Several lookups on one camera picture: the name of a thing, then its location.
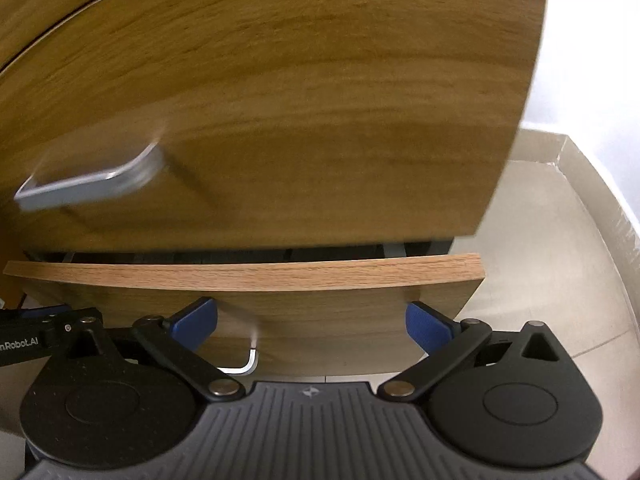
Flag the wooden upper drawer front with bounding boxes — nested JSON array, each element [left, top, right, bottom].
[[1, 0, 546, 254]]

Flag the silver drawer handle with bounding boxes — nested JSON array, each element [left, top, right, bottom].
[[13, 142, 165, 211], [217, 330, 259, 377]]

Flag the wooden drawer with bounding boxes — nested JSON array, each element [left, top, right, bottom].
[[1, 0, 546, 254], [3, 254, 485, 377]]

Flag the silver lower drawer handle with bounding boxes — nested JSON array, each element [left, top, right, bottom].
[[217, 330, 259, 377]]

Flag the silver upper drawer handle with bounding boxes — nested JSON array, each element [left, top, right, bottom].
[[13, 142, 165, 211]]

